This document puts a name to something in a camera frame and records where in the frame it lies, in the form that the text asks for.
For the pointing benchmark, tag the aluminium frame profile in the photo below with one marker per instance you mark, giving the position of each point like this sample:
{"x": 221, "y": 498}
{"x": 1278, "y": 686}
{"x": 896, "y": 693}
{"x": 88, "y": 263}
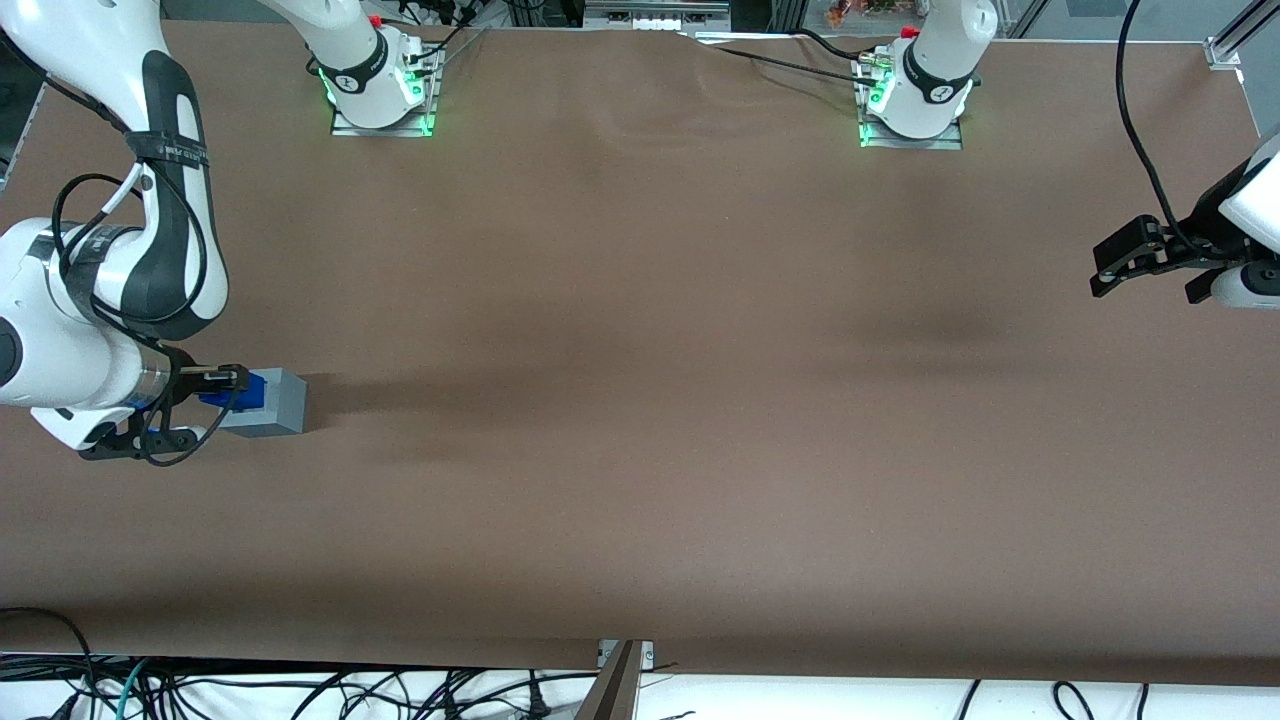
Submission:
{"x": 1240, "y": 35}

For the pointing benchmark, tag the gray slanted beam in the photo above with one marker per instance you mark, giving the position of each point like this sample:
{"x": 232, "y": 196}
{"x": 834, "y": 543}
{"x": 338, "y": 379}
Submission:
{"x": 612, "y": 695}

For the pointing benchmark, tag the gray terminal block rail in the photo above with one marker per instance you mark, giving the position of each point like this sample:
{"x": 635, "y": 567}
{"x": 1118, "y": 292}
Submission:
{"x": 655, "y": 15}

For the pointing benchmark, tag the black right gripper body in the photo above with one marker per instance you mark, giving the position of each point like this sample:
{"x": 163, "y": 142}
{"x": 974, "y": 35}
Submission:
{"x": 181, "y": 381}

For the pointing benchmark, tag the gray cube base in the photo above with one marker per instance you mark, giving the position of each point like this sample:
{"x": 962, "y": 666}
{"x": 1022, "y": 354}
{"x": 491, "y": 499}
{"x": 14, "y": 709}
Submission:
{"x": 285, "y": 405}

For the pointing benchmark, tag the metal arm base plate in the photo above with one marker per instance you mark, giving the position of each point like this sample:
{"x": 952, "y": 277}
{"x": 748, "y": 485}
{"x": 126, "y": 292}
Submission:
{"x": 910, "y": 144}
{"x": 385, "y": 131}

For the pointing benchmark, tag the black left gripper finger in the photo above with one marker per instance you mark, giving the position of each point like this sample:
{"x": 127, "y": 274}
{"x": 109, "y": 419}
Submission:
{"x": 1125, "y": 250}
{"x": 1203, "y": 285}

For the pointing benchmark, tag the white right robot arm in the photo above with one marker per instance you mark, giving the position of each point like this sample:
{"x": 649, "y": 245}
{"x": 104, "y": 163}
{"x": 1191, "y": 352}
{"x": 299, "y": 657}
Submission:
{"x": 60, "y": 300}

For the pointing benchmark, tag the blue plastic part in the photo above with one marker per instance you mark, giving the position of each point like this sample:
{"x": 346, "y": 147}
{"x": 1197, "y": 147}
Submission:
{"x": 257, "y": 392}

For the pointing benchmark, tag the orange background objects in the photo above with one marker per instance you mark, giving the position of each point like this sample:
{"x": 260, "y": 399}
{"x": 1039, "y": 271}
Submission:
{"x": 860, "y": 10}

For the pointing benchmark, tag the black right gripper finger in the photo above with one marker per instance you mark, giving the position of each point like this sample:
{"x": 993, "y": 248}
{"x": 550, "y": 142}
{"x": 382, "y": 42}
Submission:
{"x": 115, "y": 447}
{"x": 240, "y": 383}

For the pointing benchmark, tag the brown paper table cover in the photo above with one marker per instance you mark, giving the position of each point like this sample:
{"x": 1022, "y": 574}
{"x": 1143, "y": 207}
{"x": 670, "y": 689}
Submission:
{"x": 700, "y": 400}

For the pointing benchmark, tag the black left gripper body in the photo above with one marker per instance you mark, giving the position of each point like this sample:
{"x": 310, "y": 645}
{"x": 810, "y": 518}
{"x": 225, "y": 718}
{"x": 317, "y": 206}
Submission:
{"x": 1203, "y": 232}

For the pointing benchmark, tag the small metal edge bracket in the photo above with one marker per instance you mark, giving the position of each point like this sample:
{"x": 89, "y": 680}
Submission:
{"x": 606, "y": 652}

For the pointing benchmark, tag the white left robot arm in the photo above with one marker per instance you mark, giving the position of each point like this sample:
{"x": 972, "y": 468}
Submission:
{"x": 935, "y": 70}

